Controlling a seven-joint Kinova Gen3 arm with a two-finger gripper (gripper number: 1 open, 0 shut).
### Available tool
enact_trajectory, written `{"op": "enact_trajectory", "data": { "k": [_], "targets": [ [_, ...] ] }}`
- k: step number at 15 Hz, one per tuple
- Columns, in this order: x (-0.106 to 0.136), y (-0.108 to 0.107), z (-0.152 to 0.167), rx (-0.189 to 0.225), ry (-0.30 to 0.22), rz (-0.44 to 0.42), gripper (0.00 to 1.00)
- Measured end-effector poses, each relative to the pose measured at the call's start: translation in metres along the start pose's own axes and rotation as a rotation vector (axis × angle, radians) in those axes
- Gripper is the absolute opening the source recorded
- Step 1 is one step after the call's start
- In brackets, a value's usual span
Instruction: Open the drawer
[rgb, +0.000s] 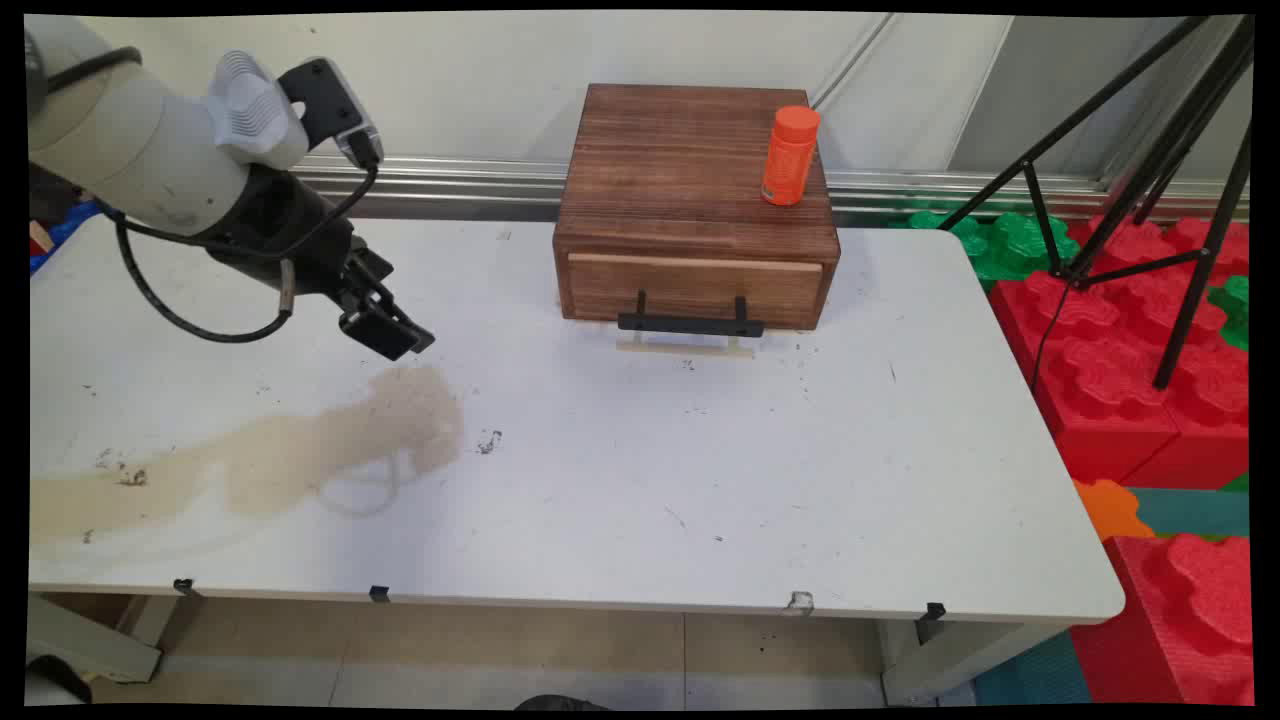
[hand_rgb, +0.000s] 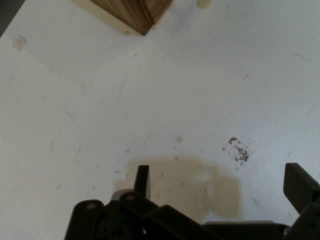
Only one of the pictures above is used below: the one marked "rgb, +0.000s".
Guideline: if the small green foam block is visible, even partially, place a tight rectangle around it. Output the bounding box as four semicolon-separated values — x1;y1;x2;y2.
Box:
1208;275;1251;351

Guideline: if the aluminium wall rail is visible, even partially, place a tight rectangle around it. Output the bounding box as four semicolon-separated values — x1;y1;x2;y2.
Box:
290;152;1251;223

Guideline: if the orange plastic bottle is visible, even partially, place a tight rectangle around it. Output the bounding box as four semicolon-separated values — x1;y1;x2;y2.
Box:
760;105;822;207

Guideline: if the dark wooden drawer cabinet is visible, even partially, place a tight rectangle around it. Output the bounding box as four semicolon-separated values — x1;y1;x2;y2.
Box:
553;83;841;332

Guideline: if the wooden drawer with black handle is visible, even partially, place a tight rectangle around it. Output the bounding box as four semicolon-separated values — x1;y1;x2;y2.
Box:
567;252;825;339

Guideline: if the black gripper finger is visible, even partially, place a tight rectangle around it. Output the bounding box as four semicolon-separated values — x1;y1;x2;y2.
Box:
338;300;422;362
364;280;437;352

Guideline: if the orange foam piece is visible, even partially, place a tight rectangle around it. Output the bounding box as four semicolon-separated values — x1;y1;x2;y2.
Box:
1073;478;1156;543

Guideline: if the large red foam block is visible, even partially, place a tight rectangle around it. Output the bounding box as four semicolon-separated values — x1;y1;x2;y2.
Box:
988;215;1251;491

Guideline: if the thin black camera cable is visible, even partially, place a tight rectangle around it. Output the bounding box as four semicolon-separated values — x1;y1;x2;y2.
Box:
100;140;384;267

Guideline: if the blue foam block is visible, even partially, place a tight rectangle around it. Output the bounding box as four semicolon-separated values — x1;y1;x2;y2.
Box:
30;200;106;273

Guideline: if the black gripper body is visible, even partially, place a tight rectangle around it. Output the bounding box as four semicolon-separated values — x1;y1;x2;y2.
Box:
205;165;396;313

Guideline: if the black tripod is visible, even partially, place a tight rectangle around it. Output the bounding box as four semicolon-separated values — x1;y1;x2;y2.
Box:
935;15;1256;391

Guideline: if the black cable with grey sleeve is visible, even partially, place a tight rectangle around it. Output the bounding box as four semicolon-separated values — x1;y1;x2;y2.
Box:
45;47;298;345

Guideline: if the grey ribbed camera mount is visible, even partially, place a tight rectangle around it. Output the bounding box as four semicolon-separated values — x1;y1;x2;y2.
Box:
206;50;310;170

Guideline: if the white table leg frame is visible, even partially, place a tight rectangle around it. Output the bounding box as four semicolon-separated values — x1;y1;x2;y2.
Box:
28;592;183;686
880;617;1071;707

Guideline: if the teal foam mat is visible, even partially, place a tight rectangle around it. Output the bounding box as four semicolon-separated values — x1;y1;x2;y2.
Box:
1130;487;1251;541

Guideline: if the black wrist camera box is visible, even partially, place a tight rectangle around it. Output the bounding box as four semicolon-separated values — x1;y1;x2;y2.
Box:
277;57;385;169

